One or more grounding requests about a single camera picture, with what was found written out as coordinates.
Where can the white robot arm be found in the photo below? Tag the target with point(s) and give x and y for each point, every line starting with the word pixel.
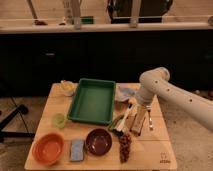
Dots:
pixel 156 82

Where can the purple bowl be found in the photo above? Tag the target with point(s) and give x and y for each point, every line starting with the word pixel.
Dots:
pixel 98 142

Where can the blue sponge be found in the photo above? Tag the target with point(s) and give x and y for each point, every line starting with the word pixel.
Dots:
pixel 77 150

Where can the orange bowl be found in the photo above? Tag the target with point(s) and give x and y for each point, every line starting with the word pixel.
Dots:
pixel 48 149

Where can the white blue cloth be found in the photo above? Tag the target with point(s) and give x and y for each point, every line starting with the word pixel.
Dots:
pixel 124 93

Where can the green plastic tray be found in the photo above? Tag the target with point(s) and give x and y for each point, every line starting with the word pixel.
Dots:
pixel 93 102

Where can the green vegetable toy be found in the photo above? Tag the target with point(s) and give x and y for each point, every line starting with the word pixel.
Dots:
pixel 114 122

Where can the brown wooden block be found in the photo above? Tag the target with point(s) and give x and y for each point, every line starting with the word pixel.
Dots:
pixel 138 120

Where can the wooden folding table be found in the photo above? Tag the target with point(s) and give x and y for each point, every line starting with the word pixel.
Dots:
pixel 152 150

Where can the silver fork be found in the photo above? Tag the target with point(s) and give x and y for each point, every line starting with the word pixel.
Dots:
pixel 150 119

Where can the brown grape bunch toy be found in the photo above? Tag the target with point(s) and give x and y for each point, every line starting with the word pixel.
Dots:
pixel 125 144

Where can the small green cup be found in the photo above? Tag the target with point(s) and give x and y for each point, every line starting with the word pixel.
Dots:
pixel 59 121

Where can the white handled brush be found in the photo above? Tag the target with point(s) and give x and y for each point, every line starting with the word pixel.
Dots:
pixel 122 123

